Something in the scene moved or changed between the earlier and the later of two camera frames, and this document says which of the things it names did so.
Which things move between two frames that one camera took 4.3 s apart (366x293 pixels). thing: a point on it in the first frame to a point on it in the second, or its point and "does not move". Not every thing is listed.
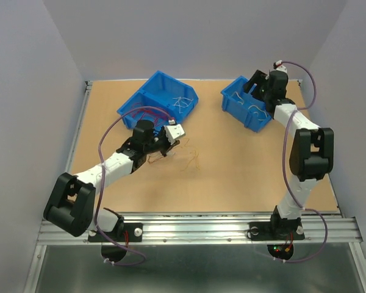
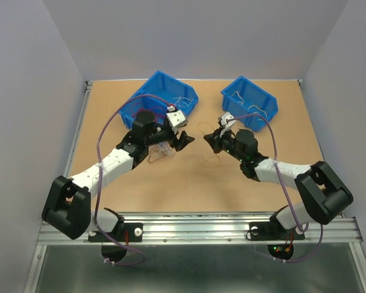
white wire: x=178 y=100 does not move
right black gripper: x=258 y=77 to x=215 y=140
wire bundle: x=155 y=155 does not move
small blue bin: x=250 y=110 does not move
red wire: x=153 y=113 to x=143 y=108
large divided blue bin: x=163 y=92 does not move
